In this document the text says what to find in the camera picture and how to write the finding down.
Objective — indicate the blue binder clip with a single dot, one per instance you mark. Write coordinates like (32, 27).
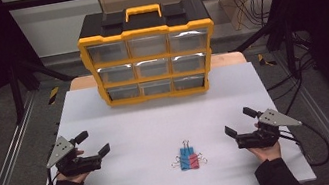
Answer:
(187, 152)
(185, 163)

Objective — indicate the black metal stand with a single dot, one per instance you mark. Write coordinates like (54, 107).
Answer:
(16, 93)
(288, 48)

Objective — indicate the red binder clip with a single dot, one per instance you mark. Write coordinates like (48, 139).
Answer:
(194, 161)

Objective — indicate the set of clear organizer drawers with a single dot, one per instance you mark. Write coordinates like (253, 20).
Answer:
(108, 52)

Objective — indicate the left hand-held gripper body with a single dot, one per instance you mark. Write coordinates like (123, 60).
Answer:
(78, 164)

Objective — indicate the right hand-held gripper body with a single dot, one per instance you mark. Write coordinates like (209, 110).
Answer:
(258, 139)

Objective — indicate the person's left hand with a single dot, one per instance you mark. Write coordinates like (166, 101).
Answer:
(77, 178)

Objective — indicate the yellow black drawer organizer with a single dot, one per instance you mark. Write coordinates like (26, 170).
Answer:
(144, 25)

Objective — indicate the person's right hand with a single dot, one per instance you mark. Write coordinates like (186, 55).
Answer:
(270, 152)

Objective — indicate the white table mat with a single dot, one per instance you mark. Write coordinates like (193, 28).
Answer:
(142, 133)

